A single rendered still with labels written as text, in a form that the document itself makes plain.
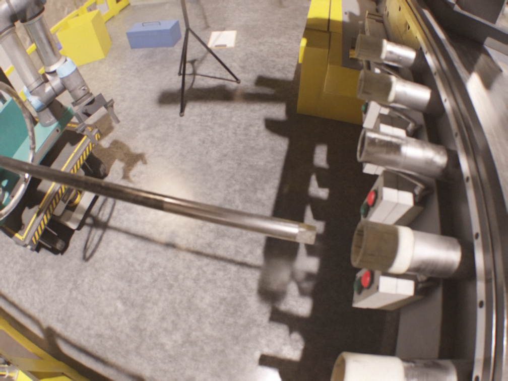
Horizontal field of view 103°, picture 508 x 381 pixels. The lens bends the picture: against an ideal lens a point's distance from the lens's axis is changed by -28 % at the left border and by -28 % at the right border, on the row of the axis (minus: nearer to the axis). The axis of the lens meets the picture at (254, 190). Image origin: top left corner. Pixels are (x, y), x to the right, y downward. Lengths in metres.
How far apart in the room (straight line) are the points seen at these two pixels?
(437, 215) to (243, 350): 0.92
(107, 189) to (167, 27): 2.23
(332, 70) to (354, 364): 1.05
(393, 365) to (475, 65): 0.65
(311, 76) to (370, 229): 1.31
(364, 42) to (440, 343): 0.63
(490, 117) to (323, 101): 1.24
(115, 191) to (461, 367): 0.53
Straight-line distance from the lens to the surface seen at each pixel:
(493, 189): 0.40
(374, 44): 0.73
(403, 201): 0.56
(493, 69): 0.82
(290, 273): 1.24
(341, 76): 1.20
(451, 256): 0.40
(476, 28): 1.11
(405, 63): 0.75
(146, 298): 1.31
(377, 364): 0.34
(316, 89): 1.64
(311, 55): 1.28
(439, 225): 0.51
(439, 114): 0.64
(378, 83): 0.58
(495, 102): 0.66
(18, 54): 1.22
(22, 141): 1.54
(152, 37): 2.68
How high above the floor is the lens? 1.19
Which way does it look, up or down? 58 degrees down
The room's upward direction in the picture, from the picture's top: 3 degrees counter-clockwise
